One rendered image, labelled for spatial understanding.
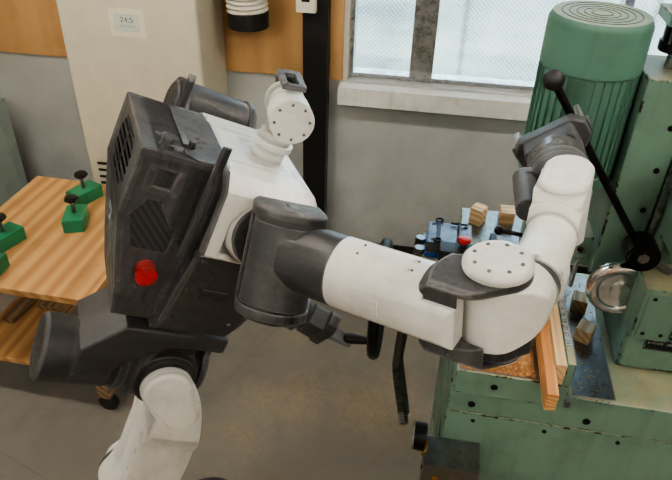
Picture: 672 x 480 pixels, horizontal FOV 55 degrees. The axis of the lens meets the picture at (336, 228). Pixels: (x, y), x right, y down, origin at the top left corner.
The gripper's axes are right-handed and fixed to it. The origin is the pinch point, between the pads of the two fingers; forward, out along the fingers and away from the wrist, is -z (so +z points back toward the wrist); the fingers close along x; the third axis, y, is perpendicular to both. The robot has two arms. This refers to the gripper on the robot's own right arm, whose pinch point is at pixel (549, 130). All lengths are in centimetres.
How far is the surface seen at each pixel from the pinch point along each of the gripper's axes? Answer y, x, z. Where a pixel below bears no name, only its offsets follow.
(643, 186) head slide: 21.7, -9.2, -6.9
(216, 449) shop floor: 64, 141, -24
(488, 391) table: 38, 31, 15
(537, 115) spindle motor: 0.7, 1.6, -9.9
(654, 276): 35.1, -4.4, 1.8
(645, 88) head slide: 3.9, -16.1, -7.3
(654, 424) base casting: 66, 8, 8
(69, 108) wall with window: -46, 187, -138
